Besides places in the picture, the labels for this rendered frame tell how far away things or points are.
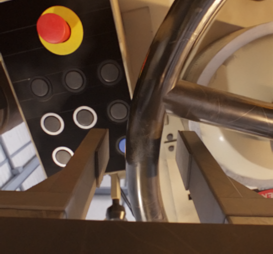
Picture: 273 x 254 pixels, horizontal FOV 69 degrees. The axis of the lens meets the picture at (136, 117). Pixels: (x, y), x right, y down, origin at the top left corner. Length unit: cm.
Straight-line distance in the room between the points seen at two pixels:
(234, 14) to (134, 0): 16
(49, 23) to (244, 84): 22
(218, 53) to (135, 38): 14
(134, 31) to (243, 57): 17
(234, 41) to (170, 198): 32
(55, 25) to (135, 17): 15
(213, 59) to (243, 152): 12
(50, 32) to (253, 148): 27
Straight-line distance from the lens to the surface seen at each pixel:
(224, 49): 27
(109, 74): 25
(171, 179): 43
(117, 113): 26
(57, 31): 24
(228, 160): 30
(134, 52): 35
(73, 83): 26
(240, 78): 27
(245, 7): 40
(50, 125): 29
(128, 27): 35
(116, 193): 44
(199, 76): 27
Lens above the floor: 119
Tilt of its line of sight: 16 degrees up
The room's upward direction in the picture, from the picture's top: 168 degrees clockwise
